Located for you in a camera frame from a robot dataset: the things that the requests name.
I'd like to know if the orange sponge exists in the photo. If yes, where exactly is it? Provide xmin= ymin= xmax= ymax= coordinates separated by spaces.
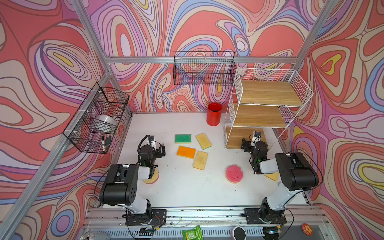
xmin=177 ymin=146 xmax=196 ymax=159

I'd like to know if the yellow sponge green back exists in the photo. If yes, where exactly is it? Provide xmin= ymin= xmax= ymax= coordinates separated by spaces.
xmin=196 ymin=133 xmax=212 ymax=150

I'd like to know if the pale yellow sponge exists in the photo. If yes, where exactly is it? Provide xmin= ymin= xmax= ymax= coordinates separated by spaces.
xmin=193 ymin=151 xmax=208 ymax=171

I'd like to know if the white wire wooden shelf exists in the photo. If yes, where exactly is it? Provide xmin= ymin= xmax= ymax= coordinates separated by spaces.
xmin=224 ymin=68 xmax=314 ymax=149

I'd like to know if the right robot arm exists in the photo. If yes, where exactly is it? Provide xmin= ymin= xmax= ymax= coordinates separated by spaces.
xmin=241 ymin=139 xmax=319 ymax=223

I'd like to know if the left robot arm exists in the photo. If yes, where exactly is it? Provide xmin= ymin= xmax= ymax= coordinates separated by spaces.
xmin=99 ymin=144 xmax=166 ymax=216

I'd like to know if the yellow smiley sponge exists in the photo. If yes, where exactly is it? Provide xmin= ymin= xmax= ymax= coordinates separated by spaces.
xmin=143 ymin=168 xmax=160 ymax=185

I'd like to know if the yellow sponge right side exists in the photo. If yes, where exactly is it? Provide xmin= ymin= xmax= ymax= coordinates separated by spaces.
xmin=265 ymin=173 xmax=280 ymax=182

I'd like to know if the pink smiley sponge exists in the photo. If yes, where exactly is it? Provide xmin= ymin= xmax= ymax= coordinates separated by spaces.
xmin=226 ymin=165 xmax=244 ymax=184

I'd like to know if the red cylindrical cup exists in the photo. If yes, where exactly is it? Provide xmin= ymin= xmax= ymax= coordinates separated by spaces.
xmin=207 ymin=103 xmax=223 ymax=126

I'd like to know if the silver bowl in basket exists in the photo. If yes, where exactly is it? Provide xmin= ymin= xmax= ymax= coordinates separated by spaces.
xmin=96 ymin=115 xmax=118 ymax=127

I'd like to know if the round black speaker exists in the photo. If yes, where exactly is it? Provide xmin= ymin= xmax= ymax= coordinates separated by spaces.
xmin=230 ymin=226 xmax=247 ymax=240

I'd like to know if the green snack packet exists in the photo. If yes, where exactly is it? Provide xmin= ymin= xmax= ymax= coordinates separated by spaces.
xmin=182 ymin=226 xmax=204 ymax=240

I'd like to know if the red round sticker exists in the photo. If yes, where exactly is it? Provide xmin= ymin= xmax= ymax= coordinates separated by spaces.
xmin=302 ymin=223 xmax=314 ymax=236

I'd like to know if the metal can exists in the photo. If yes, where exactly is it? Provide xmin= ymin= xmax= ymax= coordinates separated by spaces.
xmin=80 ymin=231 xmax=111 ymax=240

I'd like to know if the black wire basket left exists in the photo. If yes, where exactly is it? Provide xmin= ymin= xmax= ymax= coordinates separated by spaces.
xmin=63 ymin=83 xmax=130 ymax=154

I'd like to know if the black wire basket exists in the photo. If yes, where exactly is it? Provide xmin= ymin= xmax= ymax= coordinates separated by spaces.
xmin=63 ymin=83 xmax=130 ymax=154
xmin=173 ymin=50 xmax=236 ymax=86

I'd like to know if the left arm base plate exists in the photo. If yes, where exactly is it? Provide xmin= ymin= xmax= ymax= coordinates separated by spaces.
xmin=122 ymin=209 xmax=167 ymax=227

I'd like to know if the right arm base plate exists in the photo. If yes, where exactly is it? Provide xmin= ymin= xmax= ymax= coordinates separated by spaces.
xmin=240 ymin=208 xmax=287 ymax=225

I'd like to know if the black wire basket back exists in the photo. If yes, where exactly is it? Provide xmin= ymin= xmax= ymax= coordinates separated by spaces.
xmin=173 ymin=50 xmax=236 ymax=86

